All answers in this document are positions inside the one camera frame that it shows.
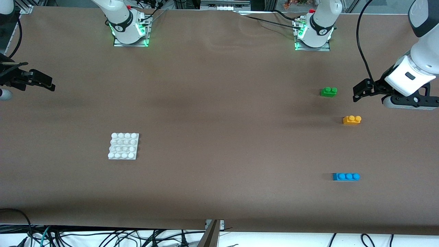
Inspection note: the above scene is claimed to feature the dark metal bar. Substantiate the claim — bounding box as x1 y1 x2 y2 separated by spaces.
197 220 220 247

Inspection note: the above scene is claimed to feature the white power strip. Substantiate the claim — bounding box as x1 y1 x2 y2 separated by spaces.
200 0 251 11

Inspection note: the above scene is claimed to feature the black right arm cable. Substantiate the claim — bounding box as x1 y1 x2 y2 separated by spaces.
8 10 23 59

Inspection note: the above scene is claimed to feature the black looped floor cable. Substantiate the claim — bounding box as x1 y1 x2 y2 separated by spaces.
0 208 33 247

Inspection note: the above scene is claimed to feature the white studded base plate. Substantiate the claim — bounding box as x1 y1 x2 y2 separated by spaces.
108 132 140 160

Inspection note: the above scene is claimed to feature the brown table cover sheet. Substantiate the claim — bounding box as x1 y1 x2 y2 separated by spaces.
0 6 439 236

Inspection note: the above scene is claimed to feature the silver metal bracket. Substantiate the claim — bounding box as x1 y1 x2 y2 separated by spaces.
205 220 225 231

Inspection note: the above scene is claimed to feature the blue three-stud block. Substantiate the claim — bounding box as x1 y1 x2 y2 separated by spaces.
332 173 360 181

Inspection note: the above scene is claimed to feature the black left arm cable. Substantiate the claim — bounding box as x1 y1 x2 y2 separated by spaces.
356 0 375 83

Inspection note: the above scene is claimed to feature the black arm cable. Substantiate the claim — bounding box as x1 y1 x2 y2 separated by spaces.
8 10 23 59
356 0 375 83

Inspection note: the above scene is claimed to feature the teal cable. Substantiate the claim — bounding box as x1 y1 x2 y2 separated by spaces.
39 225 52 247

